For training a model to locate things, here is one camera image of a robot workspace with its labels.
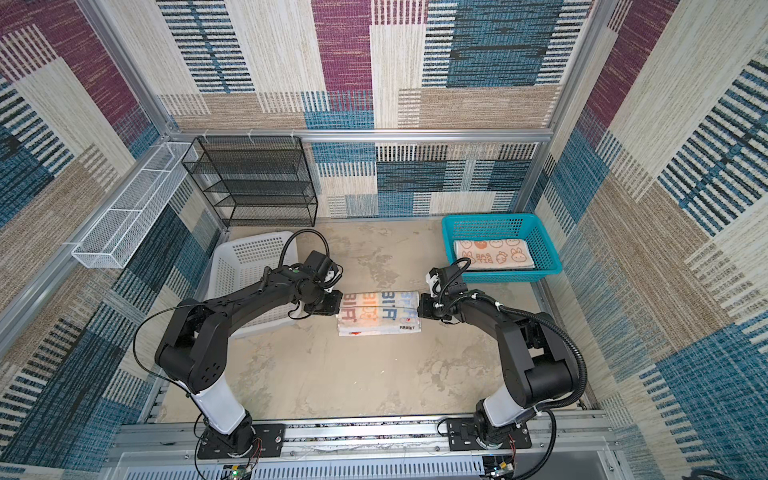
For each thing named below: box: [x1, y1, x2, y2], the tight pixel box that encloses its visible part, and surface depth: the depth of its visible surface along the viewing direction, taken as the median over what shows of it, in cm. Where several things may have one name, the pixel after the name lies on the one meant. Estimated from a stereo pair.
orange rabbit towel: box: [336, 291, 422, 336], surface depth 94 cm
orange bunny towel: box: [453, 238, 536, 271], surface depth 108 cm
